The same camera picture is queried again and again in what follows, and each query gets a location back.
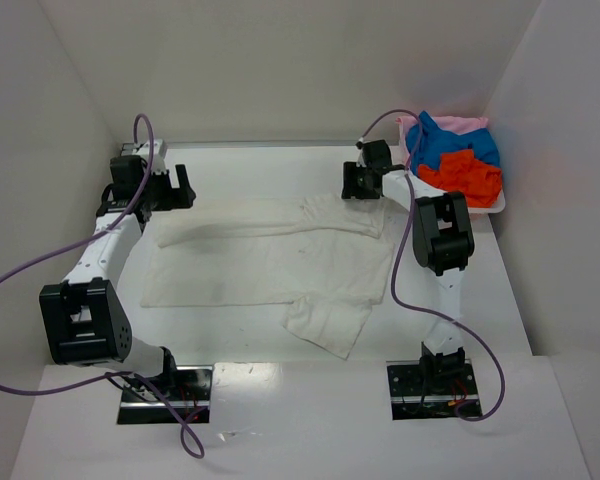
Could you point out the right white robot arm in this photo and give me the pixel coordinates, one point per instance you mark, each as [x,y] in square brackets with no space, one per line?
[440,230]

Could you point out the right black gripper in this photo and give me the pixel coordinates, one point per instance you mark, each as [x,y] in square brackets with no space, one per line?
[356,181]

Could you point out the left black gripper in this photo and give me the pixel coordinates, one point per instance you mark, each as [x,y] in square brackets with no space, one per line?
[168,191]

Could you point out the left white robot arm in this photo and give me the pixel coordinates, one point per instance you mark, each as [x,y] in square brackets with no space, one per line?
[84,319]

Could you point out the white t shirt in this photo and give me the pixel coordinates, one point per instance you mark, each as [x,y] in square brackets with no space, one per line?
[325,258]

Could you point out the orange t shirt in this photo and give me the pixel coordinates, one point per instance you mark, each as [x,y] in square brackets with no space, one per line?
[463,172]

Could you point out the pink plastic basket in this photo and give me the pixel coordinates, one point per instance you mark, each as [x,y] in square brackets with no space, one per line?
[423,189]

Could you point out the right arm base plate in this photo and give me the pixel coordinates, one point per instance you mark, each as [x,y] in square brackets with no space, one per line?
[413,398]

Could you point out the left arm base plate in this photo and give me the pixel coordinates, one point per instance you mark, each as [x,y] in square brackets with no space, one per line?
[188,391]

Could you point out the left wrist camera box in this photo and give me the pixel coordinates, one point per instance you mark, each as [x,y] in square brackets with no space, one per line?
[159,148]

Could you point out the blue t shirt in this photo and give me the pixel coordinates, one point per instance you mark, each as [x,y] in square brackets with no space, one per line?
[433,136]

